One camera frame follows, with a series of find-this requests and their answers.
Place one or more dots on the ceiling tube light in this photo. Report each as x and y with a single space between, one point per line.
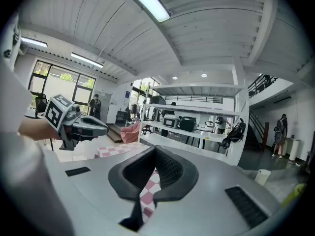
34 42
87 60

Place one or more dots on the yellow-green cushion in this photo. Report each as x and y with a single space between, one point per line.
295 194

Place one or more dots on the black hanging backpack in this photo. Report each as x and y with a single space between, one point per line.
235 133

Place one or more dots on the blue wall poster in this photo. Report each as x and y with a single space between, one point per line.
127 95

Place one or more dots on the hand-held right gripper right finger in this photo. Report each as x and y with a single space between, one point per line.
189 178

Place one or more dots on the white tall bin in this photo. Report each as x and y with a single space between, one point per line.
294 150

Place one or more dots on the black staircase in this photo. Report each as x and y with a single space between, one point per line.
256 131

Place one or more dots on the wooden step platform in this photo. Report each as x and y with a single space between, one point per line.
115 133

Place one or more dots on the cream small container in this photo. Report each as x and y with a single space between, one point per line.
262 177

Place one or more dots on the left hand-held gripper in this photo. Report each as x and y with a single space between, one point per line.
56 112

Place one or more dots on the white metal shelf rack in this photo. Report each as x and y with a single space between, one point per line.
194 112

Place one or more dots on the person's white shirt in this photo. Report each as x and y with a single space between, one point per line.
19 171

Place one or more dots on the pink white checkered cloth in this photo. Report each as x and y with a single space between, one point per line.
148 188

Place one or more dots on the white rice cooker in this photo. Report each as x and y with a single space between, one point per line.
171 121

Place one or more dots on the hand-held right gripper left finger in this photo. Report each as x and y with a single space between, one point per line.
118 178

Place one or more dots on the pink fabric bundle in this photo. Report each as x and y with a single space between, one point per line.
130 133

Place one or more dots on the long ceiling light panel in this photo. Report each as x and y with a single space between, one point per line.
147 1

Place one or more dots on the person's left forearm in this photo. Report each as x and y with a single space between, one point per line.
37 130

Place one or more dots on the black office chair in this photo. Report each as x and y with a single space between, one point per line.
40 103

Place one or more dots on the black bag on shelf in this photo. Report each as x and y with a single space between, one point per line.
157 99

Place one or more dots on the dark green suitcase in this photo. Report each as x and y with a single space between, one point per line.
187 124

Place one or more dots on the black framed window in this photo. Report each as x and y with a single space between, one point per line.
61 82

